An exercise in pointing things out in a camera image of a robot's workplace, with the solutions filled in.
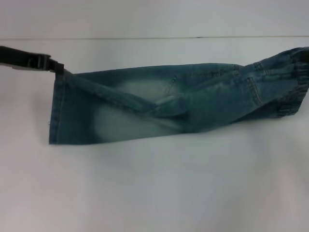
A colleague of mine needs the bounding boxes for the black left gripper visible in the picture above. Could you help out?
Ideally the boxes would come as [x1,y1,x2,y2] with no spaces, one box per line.
[0,45,65,75]

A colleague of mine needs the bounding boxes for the blue denim shorts with print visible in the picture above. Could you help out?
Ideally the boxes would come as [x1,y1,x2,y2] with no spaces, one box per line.
[48,46,309,145]

